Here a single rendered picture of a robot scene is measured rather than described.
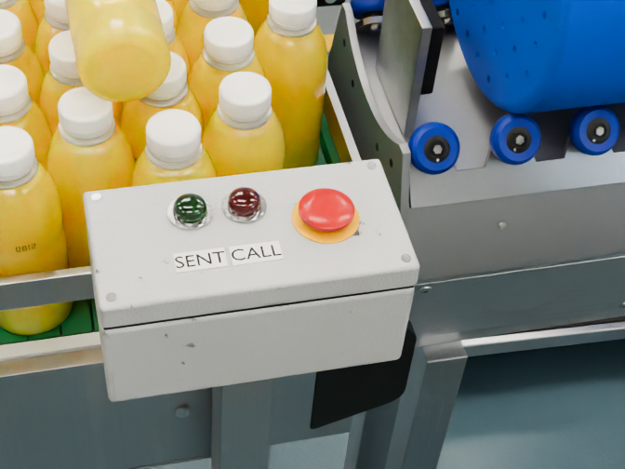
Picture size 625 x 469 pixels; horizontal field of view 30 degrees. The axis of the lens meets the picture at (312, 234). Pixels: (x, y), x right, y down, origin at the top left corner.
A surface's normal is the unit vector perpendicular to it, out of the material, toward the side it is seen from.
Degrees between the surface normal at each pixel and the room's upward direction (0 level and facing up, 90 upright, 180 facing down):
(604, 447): 0
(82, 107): 0
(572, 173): 52
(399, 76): 90
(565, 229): 71
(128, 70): 88
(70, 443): 90
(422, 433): 90
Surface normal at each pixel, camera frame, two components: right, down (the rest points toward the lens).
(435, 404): 0.22, 0.73
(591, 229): 0.24, 0.47
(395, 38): -0.97, 0.12
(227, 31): 0.07, -0.67
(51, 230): 0.88, 0.39
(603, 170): 0.22, 0.16
